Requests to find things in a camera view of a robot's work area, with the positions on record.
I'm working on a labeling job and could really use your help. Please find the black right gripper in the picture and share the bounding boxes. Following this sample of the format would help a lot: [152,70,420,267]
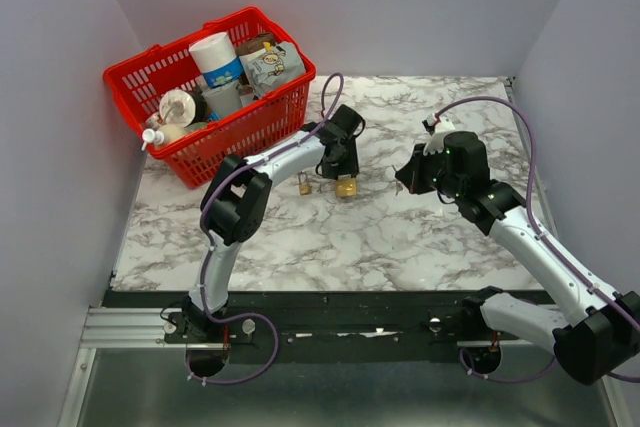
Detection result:
[395,142,464,199]

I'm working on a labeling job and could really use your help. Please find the brass padlock long shackle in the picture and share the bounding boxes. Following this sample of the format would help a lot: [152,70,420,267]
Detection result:
[334,176,357,199]

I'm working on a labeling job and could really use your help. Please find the small brass padlock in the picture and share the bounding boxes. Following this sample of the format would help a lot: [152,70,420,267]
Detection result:
[297,172,313,196]

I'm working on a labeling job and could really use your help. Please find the silver key bunch with ring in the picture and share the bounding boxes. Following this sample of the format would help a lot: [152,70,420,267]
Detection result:
[391,165,403,196]

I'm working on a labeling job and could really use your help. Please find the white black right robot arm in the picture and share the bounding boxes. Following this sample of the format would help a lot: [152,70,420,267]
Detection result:
[395,131,639,385]

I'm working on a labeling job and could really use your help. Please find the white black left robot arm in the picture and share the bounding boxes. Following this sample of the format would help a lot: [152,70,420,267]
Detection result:
[182,105,366,342]

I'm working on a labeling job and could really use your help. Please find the grey cartoon snack bag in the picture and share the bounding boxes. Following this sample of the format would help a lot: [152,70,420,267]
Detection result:
[245,42,306,98]

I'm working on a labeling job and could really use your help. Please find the grey paper cup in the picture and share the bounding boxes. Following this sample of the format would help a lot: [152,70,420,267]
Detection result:
[202,80,243,120]

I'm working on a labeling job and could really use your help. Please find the brown chocolate package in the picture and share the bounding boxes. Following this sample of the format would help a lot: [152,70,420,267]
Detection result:
[235,32,278,57]

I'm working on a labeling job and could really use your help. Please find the white paper towel roll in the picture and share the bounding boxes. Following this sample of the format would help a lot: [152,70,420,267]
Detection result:
[188,32,243,88]

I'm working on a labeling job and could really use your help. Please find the white pump lotion bottle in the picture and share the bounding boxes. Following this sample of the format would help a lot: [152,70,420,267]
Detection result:
[141,124,187,151]

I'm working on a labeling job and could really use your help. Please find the red plastic shopping basket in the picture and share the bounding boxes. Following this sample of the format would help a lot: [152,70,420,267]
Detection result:
[103,6,316,189]

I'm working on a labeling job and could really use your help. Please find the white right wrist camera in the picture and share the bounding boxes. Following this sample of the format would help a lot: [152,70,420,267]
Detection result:
[423,116,456,156]

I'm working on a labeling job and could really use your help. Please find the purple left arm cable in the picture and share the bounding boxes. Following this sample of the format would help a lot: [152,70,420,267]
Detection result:
[197,71,345,293]

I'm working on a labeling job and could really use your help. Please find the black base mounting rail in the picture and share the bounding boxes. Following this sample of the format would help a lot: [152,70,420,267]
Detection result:
[103,290,514,364]

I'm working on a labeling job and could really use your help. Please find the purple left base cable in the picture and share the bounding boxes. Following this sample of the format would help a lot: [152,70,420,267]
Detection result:
[186,310,280,388]

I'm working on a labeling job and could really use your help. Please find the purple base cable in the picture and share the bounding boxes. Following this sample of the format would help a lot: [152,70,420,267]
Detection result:
[458,346,559,384]
[186,310,280,388]

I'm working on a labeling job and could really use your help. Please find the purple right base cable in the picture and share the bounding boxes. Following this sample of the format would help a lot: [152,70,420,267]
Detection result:
[458,346,559,384]

